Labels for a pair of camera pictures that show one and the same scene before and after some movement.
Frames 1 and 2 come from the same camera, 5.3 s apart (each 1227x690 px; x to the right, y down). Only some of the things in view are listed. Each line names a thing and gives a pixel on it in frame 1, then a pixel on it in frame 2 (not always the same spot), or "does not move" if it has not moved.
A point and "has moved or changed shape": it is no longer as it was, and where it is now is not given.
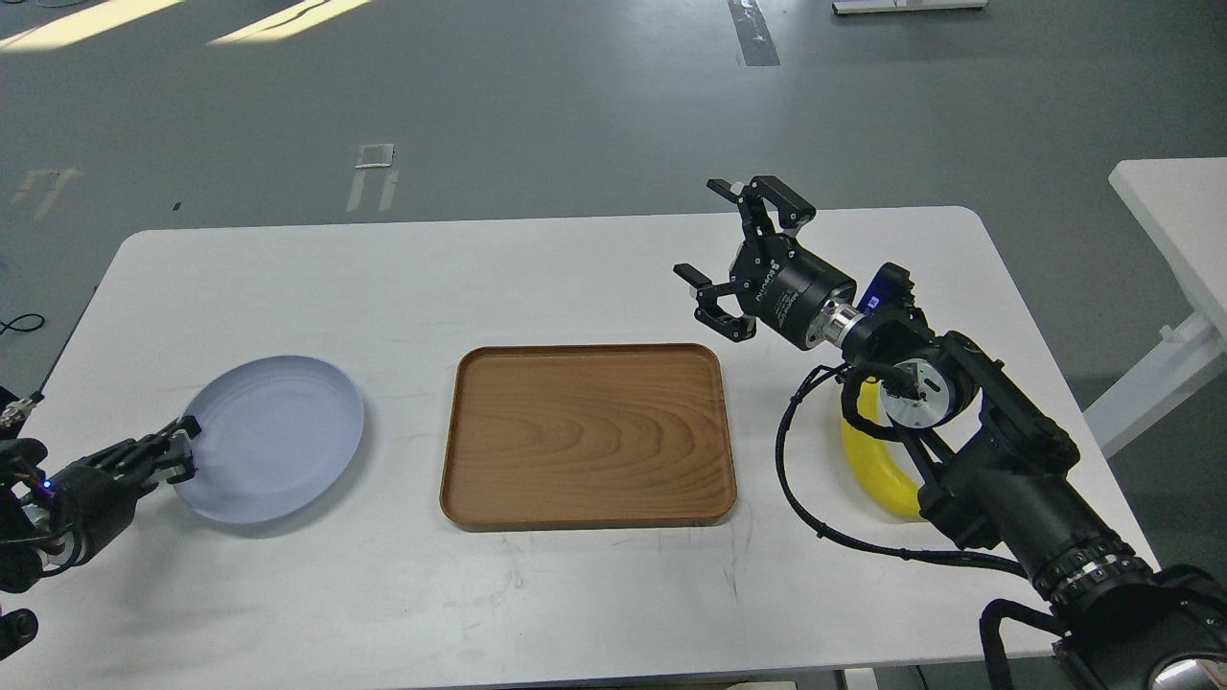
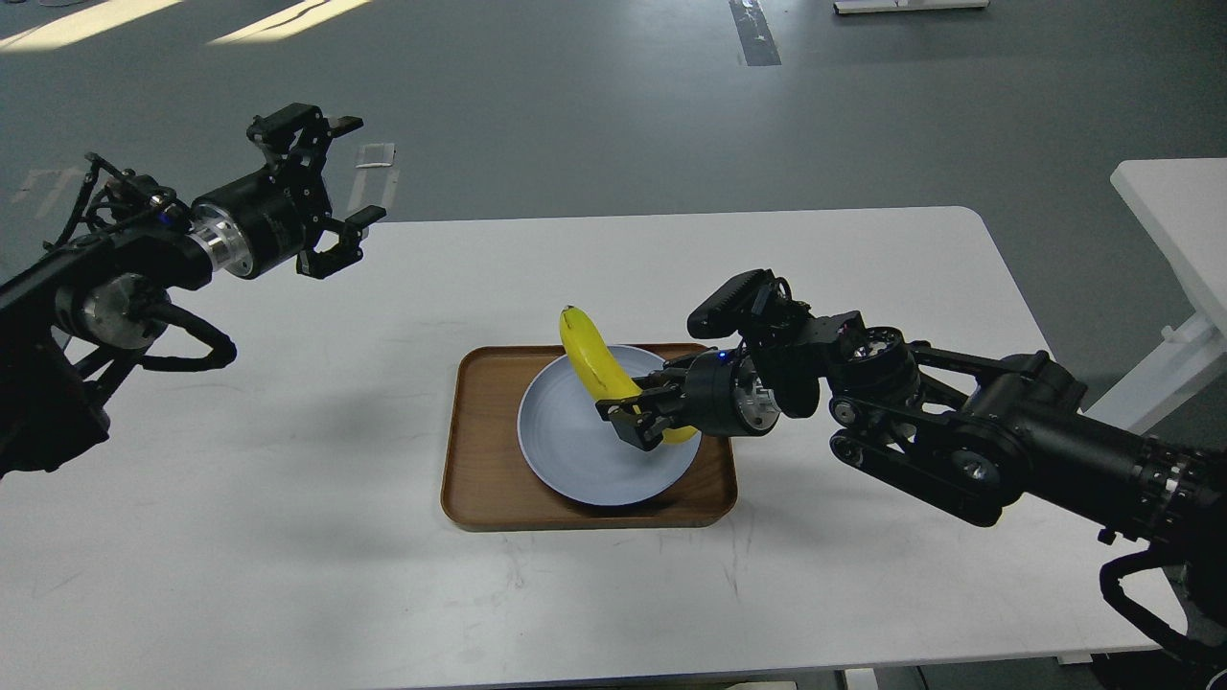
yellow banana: x=875 y=460 has moved or changed shape
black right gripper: x=785 y=283 -> x=718 y=392
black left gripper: x=93 y=498 -> x=259 y=221
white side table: x=1182 y=207 does not move
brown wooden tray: x=588 y=437 does not move
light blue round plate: x=275 y=435 -> x=578 y=449
